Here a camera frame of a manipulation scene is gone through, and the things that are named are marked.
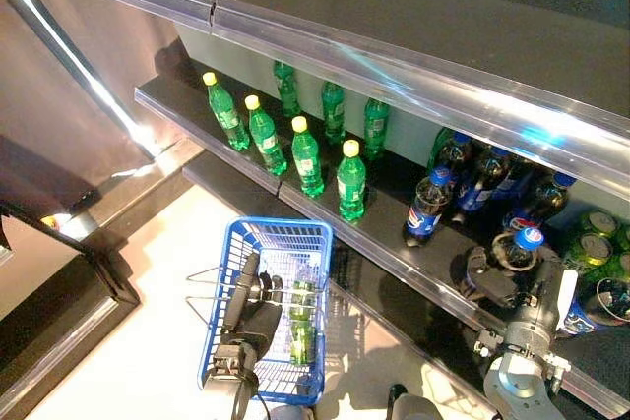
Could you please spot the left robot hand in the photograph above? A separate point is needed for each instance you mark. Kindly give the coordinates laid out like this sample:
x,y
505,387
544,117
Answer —
x,y
251,321

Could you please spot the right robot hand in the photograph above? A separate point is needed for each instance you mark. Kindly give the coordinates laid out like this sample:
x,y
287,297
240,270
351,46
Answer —
x,y
531,292

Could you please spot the blue plastic shopping basket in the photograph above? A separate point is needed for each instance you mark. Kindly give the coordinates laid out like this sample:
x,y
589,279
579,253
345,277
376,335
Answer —
x,y
280,223

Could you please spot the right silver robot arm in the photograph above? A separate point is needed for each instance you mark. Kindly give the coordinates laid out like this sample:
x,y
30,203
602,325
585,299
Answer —
x,y
517,380

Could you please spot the black base shelf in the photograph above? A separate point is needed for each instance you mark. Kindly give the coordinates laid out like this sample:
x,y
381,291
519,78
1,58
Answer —
x,y
394,312

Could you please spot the grey robot body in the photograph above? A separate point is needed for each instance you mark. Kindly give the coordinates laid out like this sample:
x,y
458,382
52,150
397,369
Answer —
x,y
418,410

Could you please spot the grey metal store shelf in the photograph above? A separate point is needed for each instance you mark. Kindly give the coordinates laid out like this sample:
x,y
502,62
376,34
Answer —
x,y
394,203

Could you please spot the dark display shelf unit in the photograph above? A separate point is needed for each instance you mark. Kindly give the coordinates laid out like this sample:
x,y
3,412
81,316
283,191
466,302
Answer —
x,y
59,321

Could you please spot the black shelf board with water bottles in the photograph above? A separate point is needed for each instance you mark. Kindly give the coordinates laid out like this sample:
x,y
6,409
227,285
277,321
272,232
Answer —
x,y
443,36

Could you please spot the chrome trim strip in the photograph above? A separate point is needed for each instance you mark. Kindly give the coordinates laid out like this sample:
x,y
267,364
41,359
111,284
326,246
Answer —
x,y
74,53

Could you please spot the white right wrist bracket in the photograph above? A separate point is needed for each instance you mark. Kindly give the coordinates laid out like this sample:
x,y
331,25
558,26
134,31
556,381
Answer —
x,y
567,297

